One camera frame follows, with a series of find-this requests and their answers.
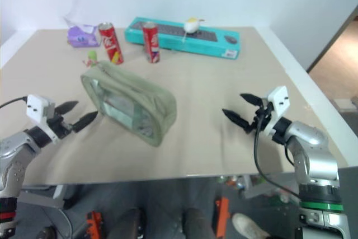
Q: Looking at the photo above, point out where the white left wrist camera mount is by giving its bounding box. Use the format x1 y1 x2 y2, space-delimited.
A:
26 94 60 141

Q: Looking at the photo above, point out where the beige table cloth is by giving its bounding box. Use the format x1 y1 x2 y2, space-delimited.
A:
0 27 348 187

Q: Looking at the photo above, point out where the small green toy figure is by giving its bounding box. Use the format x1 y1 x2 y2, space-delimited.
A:
82 50 100 68

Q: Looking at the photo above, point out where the orange black tool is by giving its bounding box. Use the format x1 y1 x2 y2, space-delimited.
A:
214 197 232 237
85 210 103 237

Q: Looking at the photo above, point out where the red cola can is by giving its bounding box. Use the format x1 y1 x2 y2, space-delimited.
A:
97 22 125 65
142 21 162 64

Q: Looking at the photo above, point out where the grey table frame leg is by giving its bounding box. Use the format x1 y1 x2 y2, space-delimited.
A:
20 184 74 239

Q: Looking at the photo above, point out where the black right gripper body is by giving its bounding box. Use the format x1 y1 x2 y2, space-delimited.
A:
244 98 274 135

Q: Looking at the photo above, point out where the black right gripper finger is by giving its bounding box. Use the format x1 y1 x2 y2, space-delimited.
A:
239 92 264 106
221 108 251 130

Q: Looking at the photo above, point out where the teal keyboard box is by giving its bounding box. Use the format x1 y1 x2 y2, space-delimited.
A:
124 16 242 61

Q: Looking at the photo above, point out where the purple tissue pack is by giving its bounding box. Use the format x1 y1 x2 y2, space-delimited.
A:
62 16 102 48

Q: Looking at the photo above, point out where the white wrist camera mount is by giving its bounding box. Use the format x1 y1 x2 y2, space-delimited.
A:
26 94 60 141
263 85 290 137

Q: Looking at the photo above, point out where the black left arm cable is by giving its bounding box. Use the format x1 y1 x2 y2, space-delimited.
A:
0 96 29 110

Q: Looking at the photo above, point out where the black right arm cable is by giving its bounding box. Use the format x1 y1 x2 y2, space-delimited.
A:
253 109 302 199

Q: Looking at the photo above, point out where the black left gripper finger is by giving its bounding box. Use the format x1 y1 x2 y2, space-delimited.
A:
54 100 80 117
70 111 99 133

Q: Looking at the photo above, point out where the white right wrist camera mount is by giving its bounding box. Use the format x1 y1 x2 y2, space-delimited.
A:
263 85 290 137

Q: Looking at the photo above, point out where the white and yellow toy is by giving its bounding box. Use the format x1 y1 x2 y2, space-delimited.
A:
181 17 205 44

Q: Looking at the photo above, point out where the green fabric pouch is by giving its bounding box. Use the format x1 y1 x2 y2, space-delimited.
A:
80 60 178 148

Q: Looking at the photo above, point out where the white shoe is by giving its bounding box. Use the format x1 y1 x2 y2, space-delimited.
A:
232 213 271 239

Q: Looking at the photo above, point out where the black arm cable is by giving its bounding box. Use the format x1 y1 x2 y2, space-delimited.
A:
0 96 29 110
253 109 302 199

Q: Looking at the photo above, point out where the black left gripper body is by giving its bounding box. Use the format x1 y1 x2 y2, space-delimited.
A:
46 111 73 139

